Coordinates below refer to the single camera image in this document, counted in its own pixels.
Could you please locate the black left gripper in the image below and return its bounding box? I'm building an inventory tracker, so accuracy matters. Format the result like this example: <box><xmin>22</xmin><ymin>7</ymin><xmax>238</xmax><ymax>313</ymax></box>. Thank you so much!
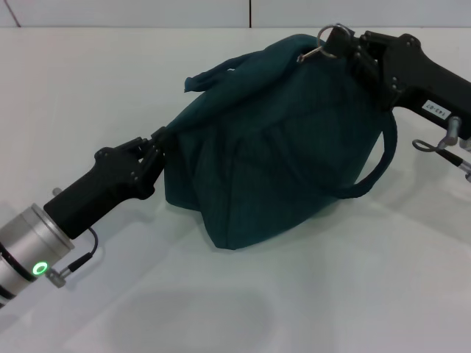
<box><xmin>43</xmin><ymin>126</ymin><xmax>171</xmax><ymax>240</ymax></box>

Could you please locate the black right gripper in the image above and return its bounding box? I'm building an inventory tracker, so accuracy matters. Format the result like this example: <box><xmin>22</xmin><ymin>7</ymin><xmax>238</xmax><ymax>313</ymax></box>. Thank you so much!
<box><xmin>325</xmin><ymin>27</ymin><xmax>471</xmax><ymax>140</ymax></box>

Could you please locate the dark teal insulated lunch bag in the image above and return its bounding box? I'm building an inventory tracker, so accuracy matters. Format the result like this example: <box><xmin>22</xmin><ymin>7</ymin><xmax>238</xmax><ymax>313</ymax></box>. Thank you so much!
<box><xmin>161</xmin><ymin>32</ymin><xmax>399</xmax><ymax>252</ymax></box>

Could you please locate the metal key ring zipper pull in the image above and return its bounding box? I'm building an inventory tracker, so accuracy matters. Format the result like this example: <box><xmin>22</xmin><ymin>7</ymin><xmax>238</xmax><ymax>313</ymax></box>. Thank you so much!
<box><xmin>296</xmin><ymin>23</ymin><xmax>355</xmax><ymax>63</ymax></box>

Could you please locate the left arm cable with connector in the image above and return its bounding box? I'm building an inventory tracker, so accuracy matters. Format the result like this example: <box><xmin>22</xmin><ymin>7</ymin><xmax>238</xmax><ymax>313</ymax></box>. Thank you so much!
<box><xmin>46</xmin><ymin>227</ymin><xmax>99</xmax><ymax>290</ymax></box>

